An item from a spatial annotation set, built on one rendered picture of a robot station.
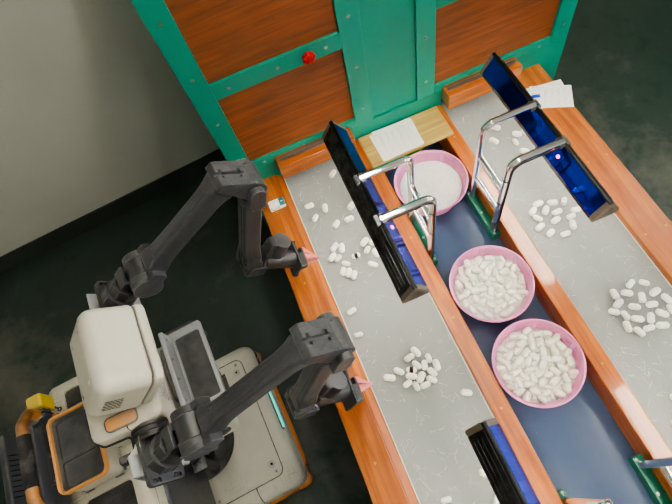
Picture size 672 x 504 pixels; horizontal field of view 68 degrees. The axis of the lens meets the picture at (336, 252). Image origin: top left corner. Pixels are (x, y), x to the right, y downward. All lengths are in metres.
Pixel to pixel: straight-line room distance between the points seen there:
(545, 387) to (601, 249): 0.50
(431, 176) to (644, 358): 0.90
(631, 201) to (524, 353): 0.64
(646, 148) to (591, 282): 1.41
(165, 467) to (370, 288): 0.86
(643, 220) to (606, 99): 1.42
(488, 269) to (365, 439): 0.68
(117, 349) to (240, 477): 1.11
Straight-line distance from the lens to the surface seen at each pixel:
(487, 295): 1.71
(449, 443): 1.60
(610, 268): 1.83
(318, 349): 0.97
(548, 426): 1.71
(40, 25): 2.41
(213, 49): 1.55
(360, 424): 1.59
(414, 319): 1.67
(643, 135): 3.13
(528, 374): 1.66
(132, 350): 1.19
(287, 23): 1.57
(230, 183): 1.15
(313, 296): 1.71
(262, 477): 2.14
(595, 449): 1.73
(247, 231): 1.34
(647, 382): 1.75
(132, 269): 1.36
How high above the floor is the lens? 2.33
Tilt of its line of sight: 63 degrees down
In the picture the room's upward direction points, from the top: 20 degrees counter-clockwise
